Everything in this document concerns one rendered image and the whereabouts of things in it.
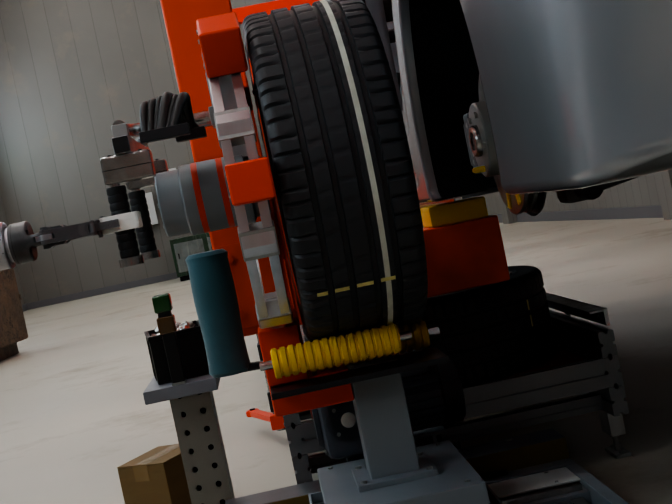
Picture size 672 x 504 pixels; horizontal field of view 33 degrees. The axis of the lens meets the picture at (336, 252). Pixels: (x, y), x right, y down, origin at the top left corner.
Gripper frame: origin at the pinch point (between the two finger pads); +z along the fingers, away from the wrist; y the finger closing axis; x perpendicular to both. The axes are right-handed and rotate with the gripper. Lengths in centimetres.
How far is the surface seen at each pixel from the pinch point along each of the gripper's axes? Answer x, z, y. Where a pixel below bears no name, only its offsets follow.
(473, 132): 4, 69, -12
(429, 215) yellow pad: -12, 64, -59
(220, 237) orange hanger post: -7, 15, -57
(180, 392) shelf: -40, -1, -51
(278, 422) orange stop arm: -75, 17, -179
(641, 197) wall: -61, 407, -906
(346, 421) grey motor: -52, 34, -36
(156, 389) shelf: -38, -6, -51
